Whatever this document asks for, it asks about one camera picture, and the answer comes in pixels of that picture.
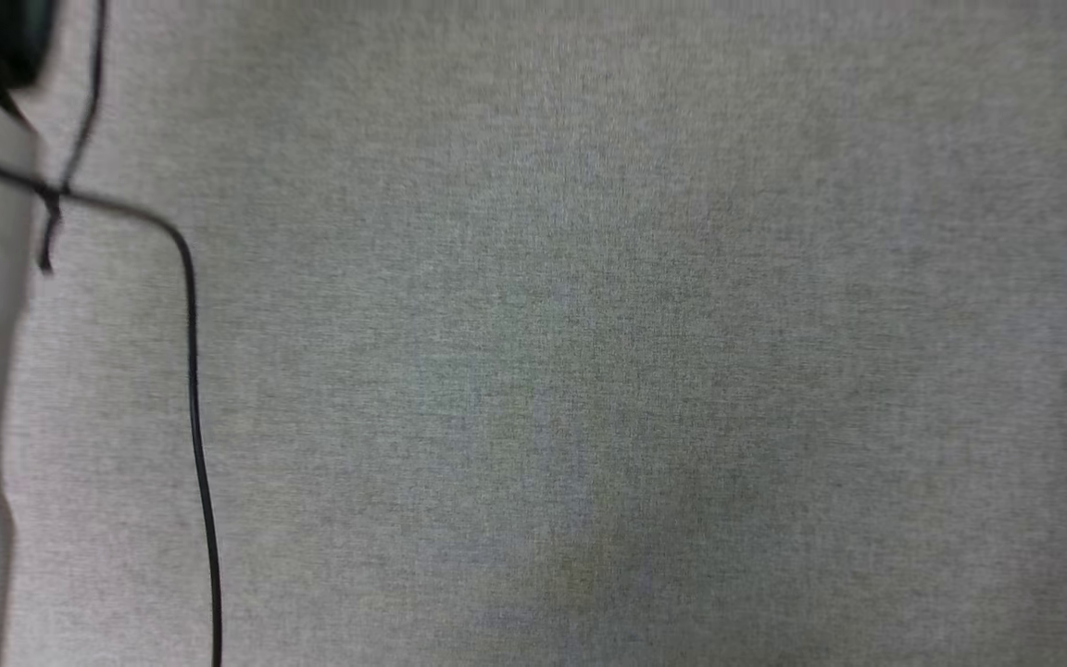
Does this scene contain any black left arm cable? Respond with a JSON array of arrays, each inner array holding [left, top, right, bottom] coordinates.
[[0, 162, 224, 667]]

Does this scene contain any thin black cable strand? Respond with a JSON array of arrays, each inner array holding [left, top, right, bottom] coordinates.
[[38, 0, 108, 274]]

